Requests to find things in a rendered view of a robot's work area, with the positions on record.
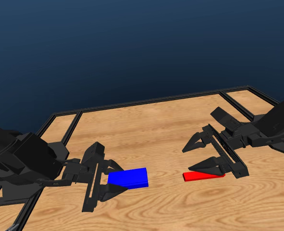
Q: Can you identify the blue hollow socket block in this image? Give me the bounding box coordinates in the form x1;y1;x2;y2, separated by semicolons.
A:
107;167;149;190

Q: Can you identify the thin red peg bar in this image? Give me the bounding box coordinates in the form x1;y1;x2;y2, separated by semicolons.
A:
182;171;226;182

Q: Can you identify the black table frame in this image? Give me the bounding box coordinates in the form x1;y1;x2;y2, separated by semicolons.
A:
0;84;281;231

